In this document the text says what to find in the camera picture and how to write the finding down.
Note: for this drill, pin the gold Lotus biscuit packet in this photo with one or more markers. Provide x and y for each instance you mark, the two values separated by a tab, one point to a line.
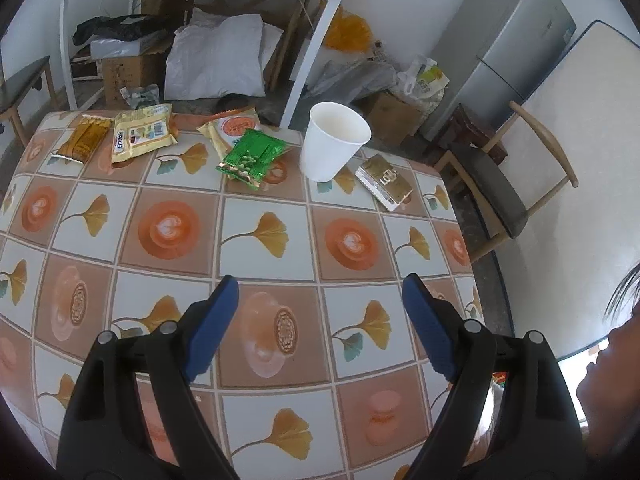
384	182

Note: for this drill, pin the yellow snack packet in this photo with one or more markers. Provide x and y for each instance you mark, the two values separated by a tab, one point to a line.
142	131

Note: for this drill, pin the wooden chair black seat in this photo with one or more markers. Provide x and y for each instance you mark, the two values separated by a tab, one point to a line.
493	191

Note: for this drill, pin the white sack bag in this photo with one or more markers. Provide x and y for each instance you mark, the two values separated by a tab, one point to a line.
215	55

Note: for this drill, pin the brown cardboard box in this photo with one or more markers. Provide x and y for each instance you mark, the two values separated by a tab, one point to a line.
134	72

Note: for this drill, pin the white mattress blue trim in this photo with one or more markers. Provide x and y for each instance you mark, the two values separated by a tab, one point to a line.
563	268

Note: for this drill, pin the person head dark hair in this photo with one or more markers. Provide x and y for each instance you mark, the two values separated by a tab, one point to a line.
609	393

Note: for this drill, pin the amber candy packet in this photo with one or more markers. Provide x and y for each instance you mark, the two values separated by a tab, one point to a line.
84	140

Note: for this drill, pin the yellow plastic bag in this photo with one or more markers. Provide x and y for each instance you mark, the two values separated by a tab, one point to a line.
349	33

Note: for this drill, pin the orange white snack packet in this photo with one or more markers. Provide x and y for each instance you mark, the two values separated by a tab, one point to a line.
225	129

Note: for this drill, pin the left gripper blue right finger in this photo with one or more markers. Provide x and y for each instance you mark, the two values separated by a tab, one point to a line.
436	324

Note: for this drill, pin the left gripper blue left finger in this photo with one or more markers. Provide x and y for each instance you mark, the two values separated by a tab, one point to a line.
204	324

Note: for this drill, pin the green snack packet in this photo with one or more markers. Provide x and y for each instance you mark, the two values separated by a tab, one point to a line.
251	157

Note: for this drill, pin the grey refrigerator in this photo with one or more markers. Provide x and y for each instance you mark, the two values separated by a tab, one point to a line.
495	52

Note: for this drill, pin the white paper cup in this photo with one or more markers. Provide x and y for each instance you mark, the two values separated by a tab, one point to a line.
334	133

